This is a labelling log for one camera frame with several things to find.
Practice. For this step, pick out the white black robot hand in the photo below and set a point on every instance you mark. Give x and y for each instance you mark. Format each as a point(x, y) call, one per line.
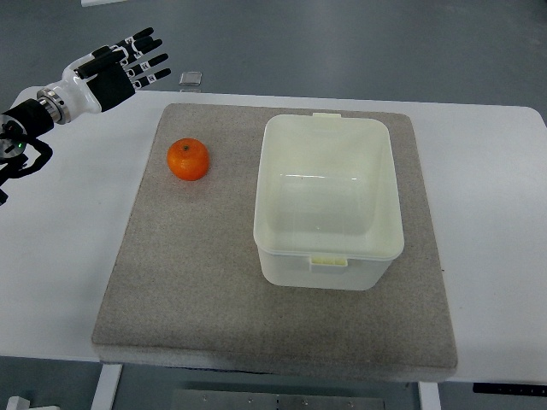
point(105, 78)

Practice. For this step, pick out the orange fruit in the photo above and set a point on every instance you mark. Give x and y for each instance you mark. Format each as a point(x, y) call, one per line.
point(188, 159)

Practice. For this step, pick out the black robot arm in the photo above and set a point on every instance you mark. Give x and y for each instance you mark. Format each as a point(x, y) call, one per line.
point(22, 152)

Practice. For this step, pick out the cream plastic box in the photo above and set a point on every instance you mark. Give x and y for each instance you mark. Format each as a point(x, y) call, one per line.
point(327, 211)

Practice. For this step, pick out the white object top edge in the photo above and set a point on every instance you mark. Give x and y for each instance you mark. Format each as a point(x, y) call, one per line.
point(92, 3)

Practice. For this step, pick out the small grey floor plate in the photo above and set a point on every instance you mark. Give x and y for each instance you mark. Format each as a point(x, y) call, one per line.
point(190, 79)

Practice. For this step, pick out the grey felt mat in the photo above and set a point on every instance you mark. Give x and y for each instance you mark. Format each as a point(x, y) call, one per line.
point(187, 287)

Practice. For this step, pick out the white left table leg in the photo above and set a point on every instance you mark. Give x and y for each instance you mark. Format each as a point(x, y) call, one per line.
point(107, 385)

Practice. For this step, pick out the white table leg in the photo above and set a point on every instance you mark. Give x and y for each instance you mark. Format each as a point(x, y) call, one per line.
point(107, 385)
point(429, 396)

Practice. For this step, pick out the white object bottom left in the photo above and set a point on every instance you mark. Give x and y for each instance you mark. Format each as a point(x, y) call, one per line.
point(20, 403)

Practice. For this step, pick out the white right table leg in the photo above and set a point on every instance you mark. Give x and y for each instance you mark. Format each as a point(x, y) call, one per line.
point(429, 396)

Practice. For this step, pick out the black table control panel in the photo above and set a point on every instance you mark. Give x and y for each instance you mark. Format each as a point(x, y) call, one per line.
point(511, 389)

